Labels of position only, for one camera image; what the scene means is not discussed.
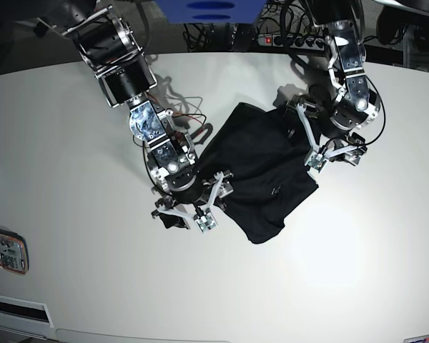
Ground orange framed device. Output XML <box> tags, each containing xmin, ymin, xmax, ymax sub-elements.
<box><xmin>0</xmin><ymin>229</ymin><xmax>29</xmax><ymax>275</ymax></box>

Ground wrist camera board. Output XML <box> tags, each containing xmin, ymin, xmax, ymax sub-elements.
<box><xmin>305</xmin><ymin>150</ymin><xmax>329</xmax><ymax>173</ymax></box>
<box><xmin>194</xmin><ymin>211</ymin><xmax>218</xmax><ymax>234</ymax></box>

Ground blue plastic box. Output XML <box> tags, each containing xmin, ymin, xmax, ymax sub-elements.
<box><xmin>155</xmin><ymin>0</ymin><xmax>266</xmax><ymax>24</ymax></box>

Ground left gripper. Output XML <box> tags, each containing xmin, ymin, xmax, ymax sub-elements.
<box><xmin>285</xmin><ymin>95</ymin><xmax>367</xmax><ymax>164</ymax></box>

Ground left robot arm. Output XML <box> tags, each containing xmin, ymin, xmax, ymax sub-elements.
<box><xmin>286</xmin><ymin>1</ymin><xmax>385</xmax><ymax>172</ymax></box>

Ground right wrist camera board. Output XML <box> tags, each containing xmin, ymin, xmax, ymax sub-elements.
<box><xmin>194</xmin><ymin>211</ymin><xmax>218</xmax><ymax>234</ymax></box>

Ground power strip with red switch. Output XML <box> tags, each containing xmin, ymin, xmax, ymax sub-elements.
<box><xmin>256</xmin><ymin>34</ymin><xmax>325</xmax><ymax>51</ymax></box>

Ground black caster wheel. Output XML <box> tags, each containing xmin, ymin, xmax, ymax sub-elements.
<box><xmin>34</xmin><ymin>22</ymin><xmax>49</xmax><ymax>38</ymax></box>

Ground sticker at bottom right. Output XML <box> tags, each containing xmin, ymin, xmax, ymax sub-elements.
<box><xmin>403</xmin><ymin>334</ymin><xmax>429</xmax><ymax>343</ymax></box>

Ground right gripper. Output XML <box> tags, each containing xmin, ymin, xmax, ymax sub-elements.
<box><xmin>152</xmin><ymin>171</ymin><xmax>233</xmax><ymax>229</ymax></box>

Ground black T-shirt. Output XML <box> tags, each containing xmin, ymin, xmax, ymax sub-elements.
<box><xmin>199</xmin><ymin>103</ymin><xmax>318</xmax><ymax>244</ymax></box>

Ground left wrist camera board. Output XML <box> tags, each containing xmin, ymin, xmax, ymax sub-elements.
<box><xmin>305</xmin><ymin>150</ymin><xmax>329</xmax><ymax>173</ymax></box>

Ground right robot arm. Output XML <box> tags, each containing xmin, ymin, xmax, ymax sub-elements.
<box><xmin>38</xmin><ymin>1</ymin><xmax>233</xmax><ymax>233</ymax></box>

